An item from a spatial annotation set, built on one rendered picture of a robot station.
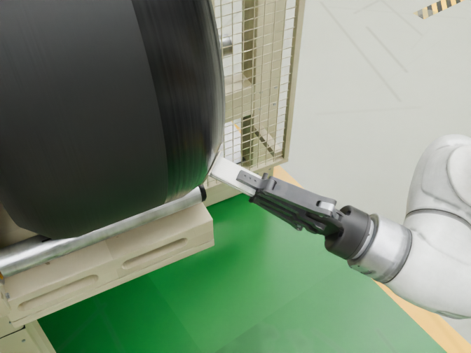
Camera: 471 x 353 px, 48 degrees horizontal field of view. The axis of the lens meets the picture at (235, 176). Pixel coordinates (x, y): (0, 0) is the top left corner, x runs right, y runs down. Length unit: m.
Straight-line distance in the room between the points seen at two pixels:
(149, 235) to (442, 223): 0.46
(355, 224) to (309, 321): 1.06
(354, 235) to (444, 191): 0.16
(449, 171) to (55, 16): 0.58
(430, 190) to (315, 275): 1.08
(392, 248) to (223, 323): 1.08
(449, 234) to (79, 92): 0.55
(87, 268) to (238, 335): 0.95
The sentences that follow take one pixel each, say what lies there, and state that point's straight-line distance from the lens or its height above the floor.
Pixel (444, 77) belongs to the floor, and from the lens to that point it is 2.81.
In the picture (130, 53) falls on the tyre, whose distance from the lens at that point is 0.54.
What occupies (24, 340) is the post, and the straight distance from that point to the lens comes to 1.18.
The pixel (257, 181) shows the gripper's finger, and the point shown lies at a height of 1.03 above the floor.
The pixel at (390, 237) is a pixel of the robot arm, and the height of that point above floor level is 0.98.
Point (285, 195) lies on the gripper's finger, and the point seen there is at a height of 1.04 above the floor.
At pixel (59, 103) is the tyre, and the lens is 0.54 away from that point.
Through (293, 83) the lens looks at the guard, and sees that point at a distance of 1.56.
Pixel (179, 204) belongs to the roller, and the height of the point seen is 0.91.
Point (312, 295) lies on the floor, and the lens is 1.84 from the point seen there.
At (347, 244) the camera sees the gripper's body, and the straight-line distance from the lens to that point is 0.76.
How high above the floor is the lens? 1.58
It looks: 48 degrees down
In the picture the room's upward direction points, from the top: straight up
